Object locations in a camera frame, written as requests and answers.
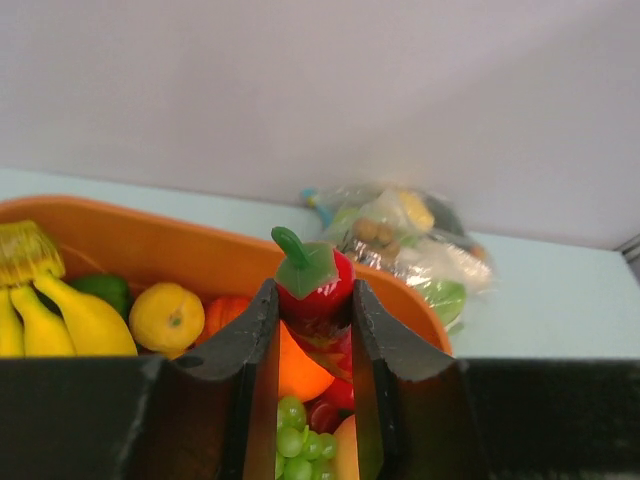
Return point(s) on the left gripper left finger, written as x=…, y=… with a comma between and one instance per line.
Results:
x=210, y=414

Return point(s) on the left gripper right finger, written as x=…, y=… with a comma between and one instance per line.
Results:
x=423, y=414

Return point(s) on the red fake chili pepper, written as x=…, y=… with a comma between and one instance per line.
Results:
x=315, y=284

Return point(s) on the fake peach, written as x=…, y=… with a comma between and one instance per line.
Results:
x=346, y=458

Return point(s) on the fake orange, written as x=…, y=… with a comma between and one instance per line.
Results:
x=299, y=375

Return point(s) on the green fake grapes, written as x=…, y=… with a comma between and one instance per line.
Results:
x=301, y=452

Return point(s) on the yellow fake apple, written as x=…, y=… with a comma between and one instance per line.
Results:
x=166, y=318

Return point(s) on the red fake apple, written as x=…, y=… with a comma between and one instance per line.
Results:
x=322, y=416

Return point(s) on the yellow fake banana bunch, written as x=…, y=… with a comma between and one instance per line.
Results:
x=57, y=319

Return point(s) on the orange plastic bin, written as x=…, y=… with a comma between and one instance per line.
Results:
x=143, y=250

